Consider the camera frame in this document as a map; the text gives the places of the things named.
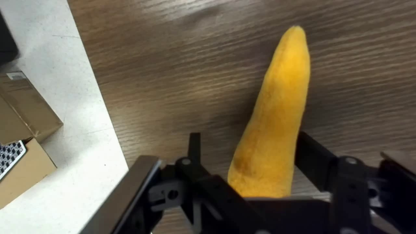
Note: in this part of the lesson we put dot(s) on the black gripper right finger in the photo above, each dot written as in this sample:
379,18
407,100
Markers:
345,178

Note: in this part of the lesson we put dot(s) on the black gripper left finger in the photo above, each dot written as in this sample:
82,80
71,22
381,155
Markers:
210,203

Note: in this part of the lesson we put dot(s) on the cardboard box on floor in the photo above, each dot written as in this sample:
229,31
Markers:
26,121

